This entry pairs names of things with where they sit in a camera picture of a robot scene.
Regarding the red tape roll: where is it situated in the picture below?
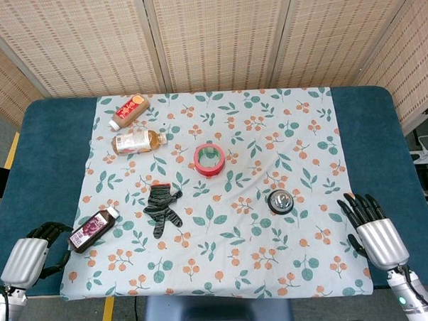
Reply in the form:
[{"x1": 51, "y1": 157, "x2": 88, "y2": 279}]
[{"x1": 193, "y1": 143, "x2": 227, "y2": 178}]

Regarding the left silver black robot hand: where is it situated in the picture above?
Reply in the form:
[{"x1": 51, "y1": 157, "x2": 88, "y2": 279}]
[{"x1": 0, "y1": 221, "x2": 77, "y2": 289}]

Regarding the amber tea bottle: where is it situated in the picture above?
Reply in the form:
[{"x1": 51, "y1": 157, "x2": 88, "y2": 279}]
[{"x1": 111, "y1": 129, "x2": 169, "y2": 156}]

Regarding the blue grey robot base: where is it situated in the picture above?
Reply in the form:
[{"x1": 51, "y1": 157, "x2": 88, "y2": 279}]
[{"x1": 144, "y1": 290, "x2": 295, "y2": 321}]

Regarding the brown milk tea bottle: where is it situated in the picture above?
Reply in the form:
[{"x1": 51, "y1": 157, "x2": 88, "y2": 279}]
[{"x1": 107, "y1": 93, "x2": 151, "y2": 131}]

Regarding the floral leaf print tablecloth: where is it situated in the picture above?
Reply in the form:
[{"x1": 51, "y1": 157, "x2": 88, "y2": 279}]
[{"x1": 50, "y1": 84, "x2": 375, "y2": 310}]

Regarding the woven bamboo folding screen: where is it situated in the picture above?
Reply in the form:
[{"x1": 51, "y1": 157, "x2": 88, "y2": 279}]
[{"x1": 0, "y1": 0, "x2": 428, "y2": 153}]

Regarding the white office chair base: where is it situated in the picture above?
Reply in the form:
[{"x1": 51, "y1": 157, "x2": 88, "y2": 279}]
[{"x1": 407, "y1": 135, "x2": 428, "y2": 166}]

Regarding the striped grey black glove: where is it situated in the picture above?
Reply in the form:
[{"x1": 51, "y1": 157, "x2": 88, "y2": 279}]
[{"x1": 141, "y1": 182, "x2": 185, "y2": 239}]

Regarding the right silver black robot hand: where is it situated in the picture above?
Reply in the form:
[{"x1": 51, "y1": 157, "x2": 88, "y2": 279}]
[{"x1": 336, "y1": 190, "x2": 410, "y2": 272}]

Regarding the dark grape juice bottle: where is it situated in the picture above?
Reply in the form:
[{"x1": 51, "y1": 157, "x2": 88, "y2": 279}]
[{"x1": 66, "y1": 206, "x2": 122, "y2": 255}]

